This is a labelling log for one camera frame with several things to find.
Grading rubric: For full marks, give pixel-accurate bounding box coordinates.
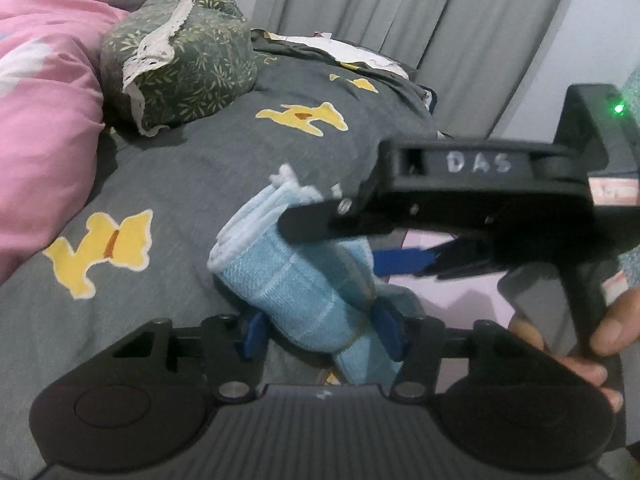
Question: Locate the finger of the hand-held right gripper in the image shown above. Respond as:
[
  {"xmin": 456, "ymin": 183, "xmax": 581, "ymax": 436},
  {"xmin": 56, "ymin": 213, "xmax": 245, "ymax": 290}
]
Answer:
[
  {"xmin": 277, "ymin": 182, "xmax": 451, "ymax": 243},
  {"xmin": 372, "ymin": 236, "xmax": 501, "ymax": 281}
]

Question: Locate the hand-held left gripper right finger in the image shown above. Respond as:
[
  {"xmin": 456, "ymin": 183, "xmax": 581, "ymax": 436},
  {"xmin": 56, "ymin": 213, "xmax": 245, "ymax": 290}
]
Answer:
[{"xmin": 372, "ymin": 305, "xmax": 547, "ymax": 402}]

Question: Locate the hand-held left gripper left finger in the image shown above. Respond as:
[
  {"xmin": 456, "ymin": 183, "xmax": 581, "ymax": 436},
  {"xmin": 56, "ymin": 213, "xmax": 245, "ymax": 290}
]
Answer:
[{"xmin": 112, "ymin": 312, "xmax": 269, "ymax": 404}]

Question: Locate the light blue checked towel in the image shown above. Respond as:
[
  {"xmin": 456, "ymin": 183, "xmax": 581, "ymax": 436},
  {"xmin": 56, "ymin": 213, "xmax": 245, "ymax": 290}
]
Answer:
[{"xmin": 207, "ymin": 162, "xmax": 424, "ymax": 386}]

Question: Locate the person's right hand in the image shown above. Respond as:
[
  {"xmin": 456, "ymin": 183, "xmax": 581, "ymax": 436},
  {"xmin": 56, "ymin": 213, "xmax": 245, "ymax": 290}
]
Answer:
[{"xmin": 509, "ymin": 286, "xmax": 640, "ymax": 411}]

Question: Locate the pink printed bed mat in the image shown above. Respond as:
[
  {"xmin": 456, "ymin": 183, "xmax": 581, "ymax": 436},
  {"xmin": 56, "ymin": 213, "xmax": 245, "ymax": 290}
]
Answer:
[{"xmin": 404, "ymin": 230, "xmax": 517, "ymax": 332}]

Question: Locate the grey blanket with yellow prints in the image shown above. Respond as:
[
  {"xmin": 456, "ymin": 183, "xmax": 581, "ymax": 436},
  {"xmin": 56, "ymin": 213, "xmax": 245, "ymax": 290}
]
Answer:
[{"xmin": 0, "ymin": 27, "xmax": 451, "ymax": 392}]

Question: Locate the white patterned cloth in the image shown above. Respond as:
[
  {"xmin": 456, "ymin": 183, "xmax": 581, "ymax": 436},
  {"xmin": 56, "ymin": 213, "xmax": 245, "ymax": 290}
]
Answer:
[{"xmin": 265, "ymin": 31, "xmax": 419, "ymax": 79}]

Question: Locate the green leaf print pillow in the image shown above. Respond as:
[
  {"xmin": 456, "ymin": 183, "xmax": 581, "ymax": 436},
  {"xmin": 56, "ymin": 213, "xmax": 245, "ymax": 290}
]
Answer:
[{"xmin": 100, "ymin": 0, "xmax": 259, "ymax": 137}]

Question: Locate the grey curtain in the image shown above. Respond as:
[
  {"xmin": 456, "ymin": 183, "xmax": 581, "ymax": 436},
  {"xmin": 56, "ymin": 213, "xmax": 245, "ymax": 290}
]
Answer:
[{"xmin": 250, "ymin": 0, "xmax": 577, "ymax": 137}]

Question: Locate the pink printed blanket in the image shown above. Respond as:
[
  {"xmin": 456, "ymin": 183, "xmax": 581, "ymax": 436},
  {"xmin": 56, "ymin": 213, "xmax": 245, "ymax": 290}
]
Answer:
[{"xmin": 0, "ymin": 0, "xmax": 132, "ymax": 286}]

